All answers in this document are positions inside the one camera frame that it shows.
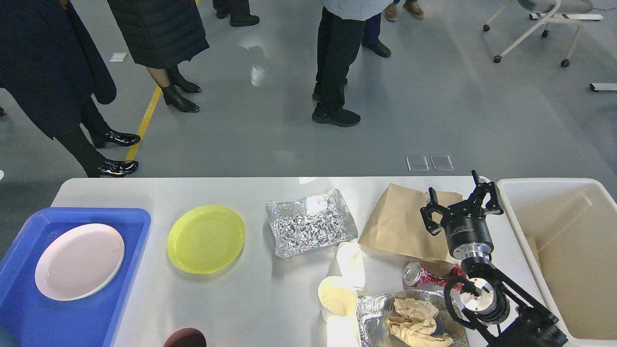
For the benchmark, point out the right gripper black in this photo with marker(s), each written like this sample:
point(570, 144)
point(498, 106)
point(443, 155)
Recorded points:
point(465, 226)

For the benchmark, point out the pink mug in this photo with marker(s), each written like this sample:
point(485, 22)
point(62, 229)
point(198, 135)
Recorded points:
point(186, 337)

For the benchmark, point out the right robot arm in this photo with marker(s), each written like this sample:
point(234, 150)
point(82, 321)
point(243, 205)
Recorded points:
point(483, 298)

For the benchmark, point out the right floor outlet plate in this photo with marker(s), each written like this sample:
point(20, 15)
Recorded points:
point(442, 162)

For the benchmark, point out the floor outlet plate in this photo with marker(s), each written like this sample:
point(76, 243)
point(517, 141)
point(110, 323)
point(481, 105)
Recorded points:
point(442, 162)
point(417, 163)

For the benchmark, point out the brown paper bag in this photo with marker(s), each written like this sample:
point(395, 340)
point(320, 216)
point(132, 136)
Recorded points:
point(396, 226)

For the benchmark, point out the left floor outlet plate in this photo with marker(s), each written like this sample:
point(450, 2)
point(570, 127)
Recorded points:
point(417, 163)

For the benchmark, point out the crushed red soda can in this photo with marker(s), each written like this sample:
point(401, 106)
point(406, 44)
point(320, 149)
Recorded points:
point(413, 274)

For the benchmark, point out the white plastic bin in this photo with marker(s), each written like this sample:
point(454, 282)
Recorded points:
point(567, 230)

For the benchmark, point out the foil tray with paper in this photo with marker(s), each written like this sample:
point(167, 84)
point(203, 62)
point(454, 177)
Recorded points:
point(373, 311)

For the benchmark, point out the white paper cup lying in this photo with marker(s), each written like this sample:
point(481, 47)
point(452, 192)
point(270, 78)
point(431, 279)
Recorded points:
point(349, 258)

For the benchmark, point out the white paper cup upright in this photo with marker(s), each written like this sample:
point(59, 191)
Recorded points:
point(337, 297)

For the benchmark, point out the crumpled foil tray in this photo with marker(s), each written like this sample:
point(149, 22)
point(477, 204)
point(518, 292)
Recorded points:
point(313, 222)

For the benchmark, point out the white furniture leg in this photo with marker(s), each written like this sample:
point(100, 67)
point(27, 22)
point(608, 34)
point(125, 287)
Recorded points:
point(603, 87)

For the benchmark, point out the person in brown shoes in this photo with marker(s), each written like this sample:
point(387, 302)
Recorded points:
point(372, 28)

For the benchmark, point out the white rolling chair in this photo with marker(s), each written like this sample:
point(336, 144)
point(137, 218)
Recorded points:
point(543, 15)

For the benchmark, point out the person in light jacket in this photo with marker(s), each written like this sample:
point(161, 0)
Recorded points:
point(340, 35)

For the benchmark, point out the yellow plastic plate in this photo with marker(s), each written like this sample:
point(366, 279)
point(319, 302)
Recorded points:
point(206, 239)

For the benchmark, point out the person with black shoes behind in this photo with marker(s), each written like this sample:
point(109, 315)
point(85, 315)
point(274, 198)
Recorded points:
point(238, 12)

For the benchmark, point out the person in black puffer coat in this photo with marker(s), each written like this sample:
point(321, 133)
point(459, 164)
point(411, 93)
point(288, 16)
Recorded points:
point(160, 34)

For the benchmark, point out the pink plate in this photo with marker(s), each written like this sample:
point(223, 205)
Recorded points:
point(80, 262)

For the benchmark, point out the person in dark coat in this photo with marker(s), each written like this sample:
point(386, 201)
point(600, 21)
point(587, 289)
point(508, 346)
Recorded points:
point(54, 71)

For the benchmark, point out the blue plastic tray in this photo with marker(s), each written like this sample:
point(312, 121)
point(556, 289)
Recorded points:
point(37, 321)

